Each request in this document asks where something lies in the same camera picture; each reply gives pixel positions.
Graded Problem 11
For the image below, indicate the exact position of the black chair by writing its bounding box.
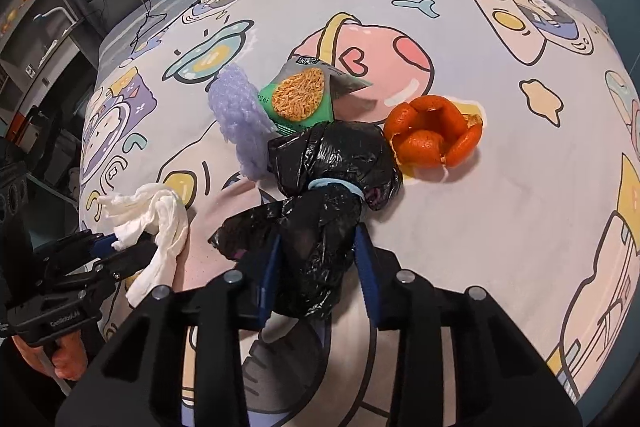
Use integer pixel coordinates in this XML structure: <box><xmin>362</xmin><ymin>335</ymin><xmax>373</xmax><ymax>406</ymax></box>
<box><xmin>15</xmin><ymin>104</ymin><xmax>76</xmax><ymax>168</ymax></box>

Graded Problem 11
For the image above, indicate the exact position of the purple bubble wrap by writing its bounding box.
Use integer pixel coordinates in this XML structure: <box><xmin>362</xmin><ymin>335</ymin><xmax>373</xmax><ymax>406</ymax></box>
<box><xmin>207</xmin><ymin>63</ymin><xmax>273</xmax><ymax>180</ymax></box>

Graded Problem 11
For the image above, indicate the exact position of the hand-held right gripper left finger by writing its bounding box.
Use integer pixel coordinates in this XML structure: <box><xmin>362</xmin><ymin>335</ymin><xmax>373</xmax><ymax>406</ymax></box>
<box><xmin>55</xmin><ymin>237</ymin><xmax>283</xmax><ymax>427</ymax></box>

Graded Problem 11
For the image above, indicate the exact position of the green noodle packet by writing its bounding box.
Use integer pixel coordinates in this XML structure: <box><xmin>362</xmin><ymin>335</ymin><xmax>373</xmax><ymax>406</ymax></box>
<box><xmin>257</xmin><ymin>56</ymin><xmax>375</xmax><ymax>136</ymax></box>

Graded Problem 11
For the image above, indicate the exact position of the white tissue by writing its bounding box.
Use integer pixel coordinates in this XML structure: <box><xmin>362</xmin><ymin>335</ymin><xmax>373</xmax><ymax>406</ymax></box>
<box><xmin>96</xmin><ymin>184</ymin><xmax>191</xmax><ymax>308</ymax></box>

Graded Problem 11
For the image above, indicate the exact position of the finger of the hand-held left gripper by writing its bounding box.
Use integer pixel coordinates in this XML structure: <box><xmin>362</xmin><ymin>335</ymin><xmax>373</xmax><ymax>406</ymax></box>
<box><xmin>47</xmin><ymin>239</ymin><xmax>158</xmax><ymax>304</ymax></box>
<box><xmin>35</xmin><ymin>229</ymin><xmax>121</xmax><ymax>269</ymax></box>

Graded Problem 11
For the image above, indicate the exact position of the orange peel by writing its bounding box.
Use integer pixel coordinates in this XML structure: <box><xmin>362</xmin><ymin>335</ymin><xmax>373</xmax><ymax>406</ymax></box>
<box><xmin>384</xmin><ymin>94</ymin><xmax>483</xmax><ymax>172</ymax></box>

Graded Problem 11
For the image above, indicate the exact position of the black plastic bag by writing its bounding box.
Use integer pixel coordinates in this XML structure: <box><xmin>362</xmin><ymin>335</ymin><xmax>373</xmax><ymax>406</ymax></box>
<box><xmin>207</xmin><ymin>121</ymin><xmax>403</xmax><ymax>320</ymax></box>

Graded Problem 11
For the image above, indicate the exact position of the white desk lamp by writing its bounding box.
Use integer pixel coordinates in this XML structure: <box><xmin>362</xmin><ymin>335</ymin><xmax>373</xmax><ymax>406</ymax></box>
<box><xmin>32</xmin><ymin>7</ymin><xmax>76</xmax><ymax>52</ymax></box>

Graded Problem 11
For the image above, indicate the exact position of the cartoon printed blanket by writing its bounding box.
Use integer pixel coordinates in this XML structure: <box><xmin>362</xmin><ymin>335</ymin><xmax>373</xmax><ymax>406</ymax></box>
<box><xmin>77</xmin><ymin>0</ymin><xmax>640</xmax><ymax>427</ymax></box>

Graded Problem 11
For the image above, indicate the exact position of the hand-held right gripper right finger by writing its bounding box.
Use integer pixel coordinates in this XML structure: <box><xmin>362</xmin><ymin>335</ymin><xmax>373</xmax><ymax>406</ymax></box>
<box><xmin>352</xmin><ymin>224</ymin><xmax>583</xmax><ymax>427</ymax></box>

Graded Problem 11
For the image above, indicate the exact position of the person's left hand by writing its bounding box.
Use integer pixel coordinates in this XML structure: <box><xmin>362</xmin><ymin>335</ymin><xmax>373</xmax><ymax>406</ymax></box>
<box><xmin>12</xmin><ymin>332</ymin><xmax>88</xmax><ymax>380</ymax></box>

